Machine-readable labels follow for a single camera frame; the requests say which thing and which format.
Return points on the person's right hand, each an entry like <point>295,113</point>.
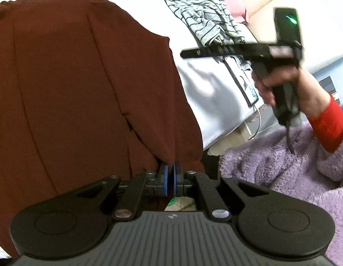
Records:
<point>310,94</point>

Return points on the plain pink pillow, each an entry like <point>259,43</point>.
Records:
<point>232,0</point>

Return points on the maroon shirt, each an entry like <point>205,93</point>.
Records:
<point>77,88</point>

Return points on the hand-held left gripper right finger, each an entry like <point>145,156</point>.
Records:
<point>176,180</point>

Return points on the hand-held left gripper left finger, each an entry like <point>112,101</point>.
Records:
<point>164,180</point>

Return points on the person's right forearm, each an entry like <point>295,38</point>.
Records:
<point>329,124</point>

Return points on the beige padded headboard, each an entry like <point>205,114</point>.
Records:
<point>313,0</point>

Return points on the purple fleece robe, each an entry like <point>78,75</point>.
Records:
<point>271,177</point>

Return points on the smartphone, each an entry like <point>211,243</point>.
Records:
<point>245,83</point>

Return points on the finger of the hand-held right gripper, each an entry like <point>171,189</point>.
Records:
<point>213,51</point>

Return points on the grey patterned garment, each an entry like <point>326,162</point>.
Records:
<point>199,8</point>

